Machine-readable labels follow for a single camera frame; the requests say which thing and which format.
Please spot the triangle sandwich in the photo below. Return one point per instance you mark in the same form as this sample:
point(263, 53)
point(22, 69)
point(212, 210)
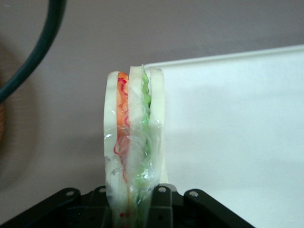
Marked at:
point(133, 118)

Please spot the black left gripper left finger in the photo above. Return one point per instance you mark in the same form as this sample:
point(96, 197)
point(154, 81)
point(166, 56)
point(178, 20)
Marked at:
point(71, 211)

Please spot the beige rectangular tray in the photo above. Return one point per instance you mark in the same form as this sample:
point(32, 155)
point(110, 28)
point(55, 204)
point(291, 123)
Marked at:
point(237, 118)

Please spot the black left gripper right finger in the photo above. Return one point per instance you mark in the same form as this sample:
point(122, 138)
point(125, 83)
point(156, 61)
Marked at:
point(190, 209)

